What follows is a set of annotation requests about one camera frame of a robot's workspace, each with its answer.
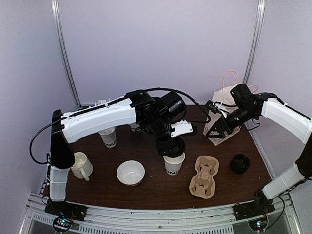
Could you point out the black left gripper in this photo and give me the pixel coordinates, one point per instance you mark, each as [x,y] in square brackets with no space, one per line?
[166,148]

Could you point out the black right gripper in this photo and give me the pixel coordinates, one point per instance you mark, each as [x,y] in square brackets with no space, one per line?
[220,128]

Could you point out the white paper coffee cup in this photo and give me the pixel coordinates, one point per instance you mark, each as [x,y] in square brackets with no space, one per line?
[173,165]

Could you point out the brown pulp cup carrier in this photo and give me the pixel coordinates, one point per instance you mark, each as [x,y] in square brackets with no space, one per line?
[203,184]

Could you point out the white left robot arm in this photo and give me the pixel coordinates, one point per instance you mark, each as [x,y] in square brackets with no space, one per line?
[153,113]

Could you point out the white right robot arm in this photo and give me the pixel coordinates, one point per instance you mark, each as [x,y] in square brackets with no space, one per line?
[281,131]

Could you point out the white paper takeout bag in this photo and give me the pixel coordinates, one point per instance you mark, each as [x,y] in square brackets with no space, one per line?
[223,95]

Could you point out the stack of white paper cups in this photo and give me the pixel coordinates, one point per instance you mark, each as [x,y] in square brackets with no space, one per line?
[135,128]

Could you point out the stack of black lids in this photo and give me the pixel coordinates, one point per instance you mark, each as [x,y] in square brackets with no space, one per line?
[240,164]

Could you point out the white ceramic bowl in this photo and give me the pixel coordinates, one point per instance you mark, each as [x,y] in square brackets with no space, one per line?
[130,173]

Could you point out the paper cup holding straws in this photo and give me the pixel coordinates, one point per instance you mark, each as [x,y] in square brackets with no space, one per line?
[109,137]

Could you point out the cream ceramic mug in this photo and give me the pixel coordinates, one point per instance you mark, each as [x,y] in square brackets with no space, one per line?
[82,167]

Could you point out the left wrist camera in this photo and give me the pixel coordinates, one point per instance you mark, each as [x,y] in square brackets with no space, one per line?
[183,128]

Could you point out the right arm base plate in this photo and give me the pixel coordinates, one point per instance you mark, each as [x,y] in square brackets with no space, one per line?
[251,209]

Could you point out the aluminium front table rail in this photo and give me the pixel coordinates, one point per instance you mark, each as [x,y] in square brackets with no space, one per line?
[209,220]

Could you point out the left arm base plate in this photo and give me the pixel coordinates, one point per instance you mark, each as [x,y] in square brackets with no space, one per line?
[66,210]

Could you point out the aluminium frame right post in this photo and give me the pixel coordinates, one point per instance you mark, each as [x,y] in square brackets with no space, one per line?
[258,25]

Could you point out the aluminium frame post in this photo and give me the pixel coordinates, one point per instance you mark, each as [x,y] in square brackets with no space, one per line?
[63,51]
[258,25]

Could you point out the aluminium frame left post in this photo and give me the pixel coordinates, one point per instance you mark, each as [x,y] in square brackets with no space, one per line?
[63,51]

